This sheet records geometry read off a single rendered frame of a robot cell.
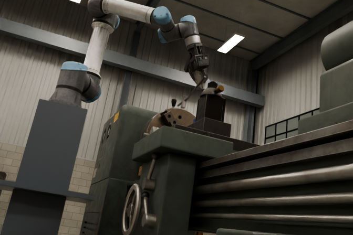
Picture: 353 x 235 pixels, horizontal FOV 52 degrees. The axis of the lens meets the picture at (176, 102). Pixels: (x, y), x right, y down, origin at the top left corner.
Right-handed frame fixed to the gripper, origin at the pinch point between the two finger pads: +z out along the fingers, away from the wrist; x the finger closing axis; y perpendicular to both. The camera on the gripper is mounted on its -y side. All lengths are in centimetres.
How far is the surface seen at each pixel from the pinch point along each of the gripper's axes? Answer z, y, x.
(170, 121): 13.9, -4.4, -17.4
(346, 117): 34, 103, -31
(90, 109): -224, -1016, 153
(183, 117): 11.5, -10.3, -8.0
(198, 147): 32, 60, -39
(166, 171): 37, 57, -48
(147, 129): 14.7, -10.5, -27.1
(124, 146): 19.0, -26.0, -35.3
